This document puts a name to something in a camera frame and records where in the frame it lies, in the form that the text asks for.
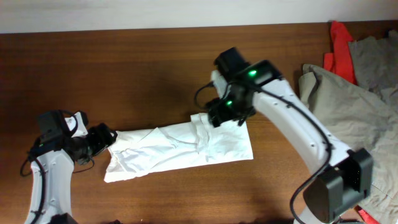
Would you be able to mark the grey-beige garment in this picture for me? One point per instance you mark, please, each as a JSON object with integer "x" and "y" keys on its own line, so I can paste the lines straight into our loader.
{"x": 363, "y": 115}

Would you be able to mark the white t-shirt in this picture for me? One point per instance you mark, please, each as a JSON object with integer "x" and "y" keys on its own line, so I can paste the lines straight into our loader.
{"x": 178, "y": 146}

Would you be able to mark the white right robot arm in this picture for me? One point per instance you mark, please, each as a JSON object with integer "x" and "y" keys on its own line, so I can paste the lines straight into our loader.
{"x": 340, "y": 176}

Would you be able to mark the red garment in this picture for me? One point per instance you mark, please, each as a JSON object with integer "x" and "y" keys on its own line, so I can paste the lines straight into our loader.
{"x": 339, "y": 61}

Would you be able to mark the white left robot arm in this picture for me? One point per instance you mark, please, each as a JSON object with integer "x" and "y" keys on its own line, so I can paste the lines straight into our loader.
{"x": 64, "y": 141}

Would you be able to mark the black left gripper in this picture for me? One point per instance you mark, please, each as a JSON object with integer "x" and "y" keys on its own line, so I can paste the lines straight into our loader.
{"x": 101, "y": 139}

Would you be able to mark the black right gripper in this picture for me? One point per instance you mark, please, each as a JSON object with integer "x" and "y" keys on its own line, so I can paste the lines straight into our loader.
{"x": 218, "y": 113}

